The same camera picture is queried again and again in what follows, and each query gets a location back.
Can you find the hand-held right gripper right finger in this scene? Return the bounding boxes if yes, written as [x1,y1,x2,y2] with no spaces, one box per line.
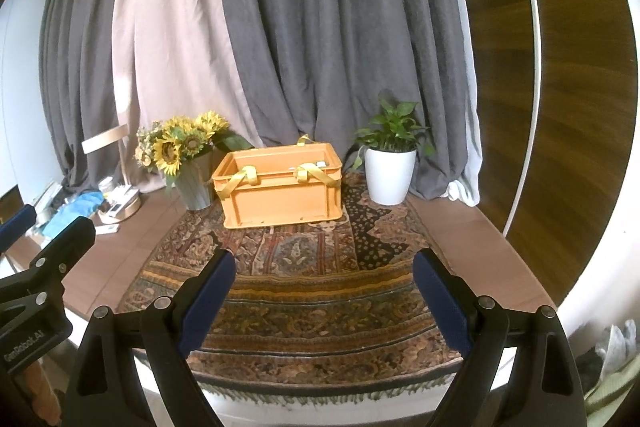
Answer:
[412,248,587,427]

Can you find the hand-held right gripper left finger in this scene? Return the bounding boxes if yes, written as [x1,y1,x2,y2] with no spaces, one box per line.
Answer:
[61,248,237,427]

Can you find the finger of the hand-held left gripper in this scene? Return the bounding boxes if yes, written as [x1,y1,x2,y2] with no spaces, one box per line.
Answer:
[29,216,97,297]
[0,205,37,254]

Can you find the orange plastic crate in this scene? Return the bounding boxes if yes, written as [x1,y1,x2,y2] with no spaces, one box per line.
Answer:
[211,134,344,229]

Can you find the blue cloth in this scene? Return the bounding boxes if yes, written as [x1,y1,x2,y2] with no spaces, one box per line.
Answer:
[50,191,103,234]

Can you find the stack of papers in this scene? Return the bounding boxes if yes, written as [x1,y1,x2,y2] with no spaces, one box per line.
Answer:
[34,181,67,229]

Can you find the round wooden tray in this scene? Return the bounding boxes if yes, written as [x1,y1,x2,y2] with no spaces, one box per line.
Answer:
[97,187,142,224]

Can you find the white remotes in tray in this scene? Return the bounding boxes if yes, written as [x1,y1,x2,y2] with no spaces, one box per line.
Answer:
[102,187,139,214]

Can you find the patterned rug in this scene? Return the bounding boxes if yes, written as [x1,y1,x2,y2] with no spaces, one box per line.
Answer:
[116,172,468,405]

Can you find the grey ribbed vase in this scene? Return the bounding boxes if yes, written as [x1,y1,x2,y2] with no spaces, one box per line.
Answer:
[175,152,216,211]

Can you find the sunflower bouquet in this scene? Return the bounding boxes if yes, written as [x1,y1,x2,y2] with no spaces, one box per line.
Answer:
[134,111,256,190]

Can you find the potted plant in white pot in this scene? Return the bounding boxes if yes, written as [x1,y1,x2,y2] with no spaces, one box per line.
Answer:
[347,99,436,206]

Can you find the white sheer curtain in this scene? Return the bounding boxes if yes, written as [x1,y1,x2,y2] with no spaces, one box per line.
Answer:
[447,0,484,208]

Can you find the narrow grey curtain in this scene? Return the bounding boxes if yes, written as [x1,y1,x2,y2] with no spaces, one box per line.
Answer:
[39,0,151,188]

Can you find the white crumpled cloth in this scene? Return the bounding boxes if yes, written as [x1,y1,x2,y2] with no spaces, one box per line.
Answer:
[597,321,640,388]

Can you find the pale green cloth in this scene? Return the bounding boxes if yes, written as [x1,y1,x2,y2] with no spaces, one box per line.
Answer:
[582,369,640,416]

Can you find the beige curtain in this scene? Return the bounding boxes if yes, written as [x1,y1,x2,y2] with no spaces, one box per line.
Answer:
[112,0,266,195]

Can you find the wide grey curtain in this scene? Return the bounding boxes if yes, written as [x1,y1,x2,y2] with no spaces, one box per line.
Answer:
[215,0,481,208]

